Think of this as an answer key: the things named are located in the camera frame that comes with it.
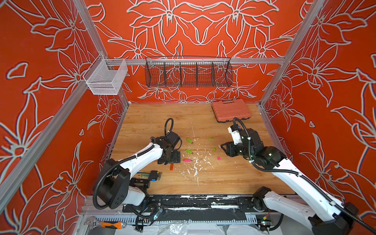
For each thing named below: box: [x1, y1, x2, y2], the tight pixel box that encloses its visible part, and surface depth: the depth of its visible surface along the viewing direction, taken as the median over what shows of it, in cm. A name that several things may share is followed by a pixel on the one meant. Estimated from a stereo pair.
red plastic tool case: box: [211, 98, 252, 123], surface depth 110 cm
